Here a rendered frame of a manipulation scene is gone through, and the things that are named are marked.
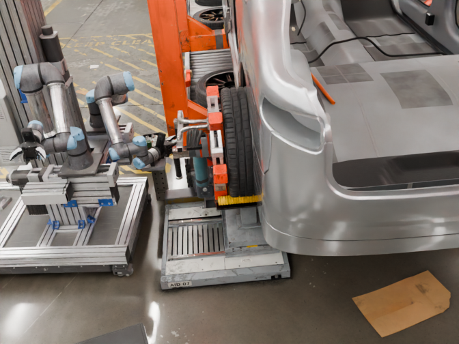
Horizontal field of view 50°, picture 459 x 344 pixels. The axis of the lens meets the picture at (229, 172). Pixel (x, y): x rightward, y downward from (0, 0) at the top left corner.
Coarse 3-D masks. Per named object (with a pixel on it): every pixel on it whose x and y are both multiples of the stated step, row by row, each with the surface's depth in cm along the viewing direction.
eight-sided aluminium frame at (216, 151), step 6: (210, 96) 291; (216, 96) 291; (210, 102) 290; (216, 102) 284; (210, 108) 279; (216, 108) 279; (210, 132) 272; (210, 138) 271; (216, 150) 270; (222, 150) 270; (216, 156) 271; (222, 156) 271; (216, 162) 320; (222, 162) 274; (216, 186) 285; (222, 186) 301
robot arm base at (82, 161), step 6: (72, 156) 287; (78, 156) 287; (84, 156) 289; (90, 156) 294; (72, 162) 288; (78, 162) 288; (84, 162) 291; (90, 162) 292; (72, 168) 290; (78, 168) 289; (84, 168) 290
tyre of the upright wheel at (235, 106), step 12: (228, 96) 277; (240, 96) 276; (228, 108) 271; (240, 108) 271; (228, 120) 267; (240, 120) 267; (228, 132) 266; (240, 132) 266; (228, 144) 266; (240, 144) 266; (228, 156) 267; (240, 156) 267; (252, 156) 268; (228, 168) 271; (240, 168) 270; (252, 168) 270; (240, 180) 274; (252, 180) 275; (240, 192) 285; (252, 192) 286
